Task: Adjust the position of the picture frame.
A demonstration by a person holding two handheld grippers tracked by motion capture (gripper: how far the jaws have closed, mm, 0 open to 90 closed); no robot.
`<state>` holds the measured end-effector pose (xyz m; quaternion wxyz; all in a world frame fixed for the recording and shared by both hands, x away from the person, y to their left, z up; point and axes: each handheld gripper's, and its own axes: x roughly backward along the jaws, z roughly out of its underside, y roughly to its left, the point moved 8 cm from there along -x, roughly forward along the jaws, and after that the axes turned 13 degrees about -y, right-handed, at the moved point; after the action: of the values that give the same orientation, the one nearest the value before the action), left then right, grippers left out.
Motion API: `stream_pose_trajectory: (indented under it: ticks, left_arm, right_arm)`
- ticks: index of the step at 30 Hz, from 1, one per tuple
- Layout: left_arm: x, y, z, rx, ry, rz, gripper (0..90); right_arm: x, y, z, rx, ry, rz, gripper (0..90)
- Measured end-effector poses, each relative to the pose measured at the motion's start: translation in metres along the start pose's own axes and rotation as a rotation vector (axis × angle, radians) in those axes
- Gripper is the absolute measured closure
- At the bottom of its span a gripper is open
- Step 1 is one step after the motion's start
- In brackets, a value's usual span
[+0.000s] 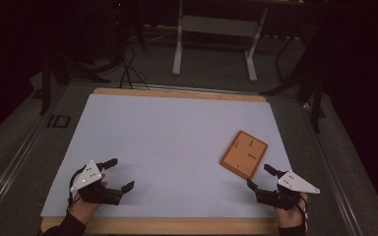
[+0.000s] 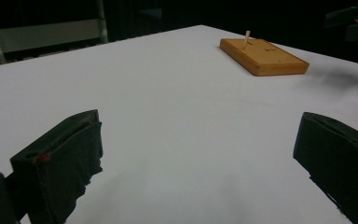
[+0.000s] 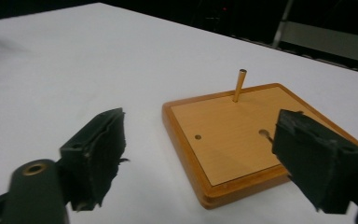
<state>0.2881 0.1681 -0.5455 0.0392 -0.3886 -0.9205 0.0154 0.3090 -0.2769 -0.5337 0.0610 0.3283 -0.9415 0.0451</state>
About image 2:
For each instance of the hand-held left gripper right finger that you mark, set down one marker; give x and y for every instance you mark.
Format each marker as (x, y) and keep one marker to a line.
(341, 161)

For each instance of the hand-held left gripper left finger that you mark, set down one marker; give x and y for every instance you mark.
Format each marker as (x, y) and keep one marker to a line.
(56, 161)

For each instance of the wooden picture frame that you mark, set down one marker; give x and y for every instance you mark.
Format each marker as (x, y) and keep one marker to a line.
(267, 59)

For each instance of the small wooden peg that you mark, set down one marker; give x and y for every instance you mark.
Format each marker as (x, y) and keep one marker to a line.
(246, 39)

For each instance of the white table mat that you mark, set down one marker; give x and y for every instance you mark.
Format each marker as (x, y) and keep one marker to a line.
(183, 124)

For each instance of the grey metal desk frame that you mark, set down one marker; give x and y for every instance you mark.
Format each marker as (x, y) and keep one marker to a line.
(43, 34)

